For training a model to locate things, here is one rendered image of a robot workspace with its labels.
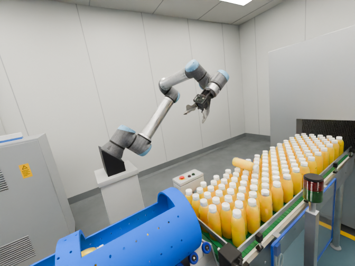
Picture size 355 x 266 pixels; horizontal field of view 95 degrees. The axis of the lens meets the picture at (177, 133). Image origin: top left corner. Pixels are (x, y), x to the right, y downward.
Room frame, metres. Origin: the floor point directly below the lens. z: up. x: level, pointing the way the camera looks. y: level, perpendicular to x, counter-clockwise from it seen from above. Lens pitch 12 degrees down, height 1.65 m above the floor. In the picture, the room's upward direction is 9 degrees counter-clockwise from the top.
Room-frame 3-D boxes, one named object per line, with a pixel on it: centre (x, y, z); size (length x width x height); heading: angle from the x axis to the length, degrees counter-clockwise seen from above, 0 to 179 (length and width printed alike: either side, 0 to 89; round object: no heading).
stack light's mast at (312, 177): (0.58, -0.51, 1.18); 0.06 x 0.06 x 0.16
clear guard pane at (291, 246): (0.78, -0.68, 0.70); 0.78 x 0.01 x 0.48; 121
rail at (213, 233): (0.74, -0.07, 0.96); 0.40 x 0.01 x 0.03; 31
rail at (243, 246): (0.97, -0.86, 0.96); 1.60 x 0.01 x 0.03; 121
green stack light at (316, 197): (0.58, -0.51, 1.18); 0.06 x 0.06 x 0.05
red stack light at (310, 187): (0.58, -0.51, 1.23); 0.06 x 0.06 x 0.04
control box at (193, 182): (1.05, -0.03, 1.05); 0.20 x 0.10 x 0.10; 121
